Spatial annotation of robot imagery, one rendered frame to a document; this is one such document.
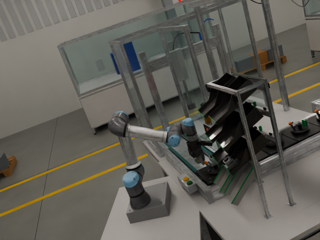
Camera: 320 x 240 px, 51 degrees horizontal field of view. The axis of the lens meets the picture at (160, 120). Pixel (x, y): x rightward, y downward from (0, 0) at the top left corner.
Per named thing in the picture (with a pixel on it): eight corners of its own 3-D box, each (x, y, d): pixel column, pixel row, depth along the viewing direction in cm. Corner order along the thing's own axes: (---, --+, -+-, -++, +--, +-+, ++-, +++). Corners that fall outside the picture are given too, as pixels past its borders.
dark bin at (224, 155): (219, 166, 202) (212, 158, 200) (213, 157, 214) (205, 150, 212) (254, 135, 199) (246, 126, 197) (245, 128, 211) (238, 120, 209)
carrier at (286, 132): (299, 143, 243) (295, 128, 239) (278, 134, 266) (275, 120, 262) (325, 130, 248) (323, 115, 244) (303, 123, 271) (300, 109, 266)
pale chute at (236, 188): (237, 206, 194) (231, 203, 193) (229, 195, 206) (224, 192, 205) (262, 165, 188) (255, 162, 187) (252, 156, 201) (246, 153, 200)
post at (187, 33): (221, 156, 260) (185, 30, 228) (219, 155, 263) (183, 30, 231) (225, 154, 261) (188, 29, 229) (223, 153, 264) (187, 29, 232)
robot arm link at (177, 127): (165, 132, 221) (181, 127, 219) (166, 125, 232) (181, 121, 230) (168, 142, 224) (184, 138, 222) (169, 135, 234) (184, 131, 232)
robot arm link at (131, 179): (126, 198, 230) (119, 182, 225) (129, 187, 242) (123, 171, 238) (142, 194, 227) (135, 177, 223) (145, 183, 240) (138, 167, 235)
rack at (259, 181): (267, 219, 195) (235, 93, 169) (235, 192, 228) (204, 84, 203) (296, 204, 199) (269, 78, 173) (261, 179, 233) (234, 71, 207)
